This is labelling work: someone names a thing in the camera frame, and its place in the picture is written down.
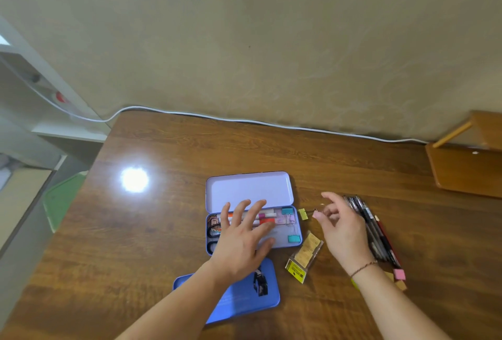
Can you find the person's right hand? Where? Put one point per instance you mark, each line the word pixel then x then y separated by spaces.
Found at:
pixel 347 236

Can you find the person's left hand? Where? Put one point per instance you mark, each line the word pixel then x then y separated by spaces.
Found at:
pixel 235 251

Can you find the person's left little finger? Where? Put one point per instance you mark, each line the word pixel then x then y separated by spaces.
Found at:
pixel 225 216

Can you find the person's left middle finger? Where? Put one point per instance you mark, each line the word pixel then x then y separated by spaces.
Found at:
pixel 257 213

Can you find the person's right thumb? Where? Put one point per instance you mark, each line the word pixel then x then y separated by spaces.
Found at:
pixel 322 221

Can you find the person's left thumb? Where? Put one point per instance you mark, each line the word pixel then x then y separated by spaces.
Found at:
pixel 266 247

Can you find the person's left forearm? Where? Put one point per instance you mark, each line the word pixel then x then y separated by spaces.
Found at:
pixel 176 304

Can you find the person's right forearm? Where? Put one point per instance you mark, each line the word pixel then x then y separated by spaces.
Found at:
pixel 392 304

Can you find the orange white pen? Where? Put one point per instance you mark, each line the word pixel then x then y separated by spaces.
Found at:
pixel 270 211

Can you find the red eraser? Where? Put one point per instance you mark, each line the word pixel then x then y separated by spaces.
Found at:
pixel 270 219

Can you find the black scissors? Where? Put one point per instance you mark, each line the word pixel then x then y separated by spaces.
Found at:
pixel 212 230

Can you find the yellow binder clip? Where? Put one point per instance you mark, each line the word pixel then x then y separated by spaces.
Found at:
pixel 303 214

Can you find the open lilac tin pencil case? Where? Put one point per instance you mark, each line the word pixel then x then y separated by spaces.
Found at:
pixel 251 190

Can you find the teal binder clip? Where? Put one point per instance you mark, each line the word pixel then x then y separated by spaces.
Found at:
pixel 287 211
pixel 294 238

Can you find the black binder clip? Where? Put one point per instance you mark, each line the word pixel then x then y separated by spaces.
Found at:
pixel 261 283

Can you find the clear packet with yellow label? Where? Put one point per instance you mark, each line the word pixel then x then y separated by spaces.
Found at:
pixel 306 255

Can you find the bunch of black pens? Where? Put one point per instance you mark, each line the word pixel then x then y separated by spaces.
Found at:
pixel 372 230

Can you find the blue tin tray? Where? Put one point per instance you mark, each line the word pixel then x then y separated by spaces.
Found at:
pixel 239 298

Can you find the red pencil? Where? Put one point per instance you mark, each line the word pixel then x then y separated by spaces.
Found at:
pixel 388 241

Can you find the yellow green small item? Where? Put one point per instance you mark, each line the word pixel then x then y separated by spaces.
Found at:
pixel 354 284

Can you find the tan eraser cube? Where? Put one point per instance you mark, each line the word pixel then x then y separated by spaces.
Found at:
pixel 389 276
pixel 401 285

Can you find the pink eraser cube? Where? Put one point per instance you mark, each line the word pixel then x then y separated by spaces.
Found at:
pixel 399 274

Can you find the wooden desk shelf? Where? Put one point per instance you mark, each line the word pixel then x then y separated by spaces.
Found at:
pixel 466 167

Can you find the green plastic board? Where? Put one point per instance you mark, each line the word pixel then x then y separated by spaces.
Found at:
pixel 62 198

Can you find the small red object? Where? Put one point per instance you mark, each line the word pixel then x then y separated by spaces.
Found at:
pixel 60 97

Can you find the white shelf unit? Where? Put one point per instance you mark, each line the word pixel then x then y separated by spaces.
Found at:
pixel 51 112

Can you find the beige cabinet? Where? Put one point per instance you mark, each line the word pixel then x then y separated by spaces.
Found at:
pixel 19 202

